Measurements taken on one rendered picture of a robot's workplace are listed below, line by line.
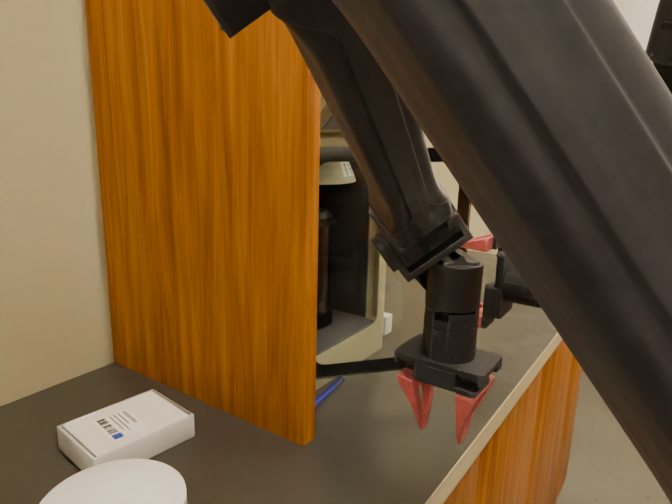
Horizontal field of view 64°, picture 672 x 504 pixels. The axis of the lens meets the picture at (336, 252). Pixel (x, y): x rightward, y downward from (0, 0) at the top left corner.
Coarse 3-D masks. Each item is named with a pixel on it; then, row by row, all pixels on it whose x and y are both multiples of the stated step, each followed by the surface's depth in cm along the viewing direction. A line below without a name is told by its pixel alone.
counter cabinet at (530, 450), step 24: (552, 360) 146; (576, 360) 183; (552, 384) 152; (576, 384) 192; (528, 408) 130; (552, 408) 158; (504, 432) 114; (528, 432) 135; (552, 432) 165; (480, 456) 101; (504, 456) 117; (528, 456) 139; (552, 456) 172; (480, 480) 103; (504, 480) 121; (528, 480) 145; (552, 480) 181
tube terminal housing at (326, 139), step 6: (324, 138) 90; (330, 138) 92; (336, 138) 93; (342, 138) 95; (324, 144) 90; (330, 144) 92; (336, 144) 93; (342, 144) 95; (330, 378) 104; (318, 384) 101; (324, 384) 102
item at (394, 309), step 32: (320, 160) 85; (352, 160) 86; (320, 192) 86; (352, 192) 88; (448, 192) 93; (320, 224) 87; (352, 224) 89; (320, 256) 89; (352, 256) 90; (320, 288) 90; (352, 288) 92; (384, 288) 93; (416, 288) 95; (320, 320) 91; (352, 320) 93; (384, 320) 95; (416, 320) 97; (320, 352) 93; (352, 352) 95; (384, 352) 96
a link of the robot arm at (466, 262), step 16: (448, 256) 56; (464, 256) 57; (432, 272) 55; (448, 272) 54; (464, 272) 54; (480, 272) 55; (432, 288) 55; (448, 288) 54; (464, 288) 54; (480, 288) 55; (432, 304) 56; (448, 304) 55; (464, 304) 54
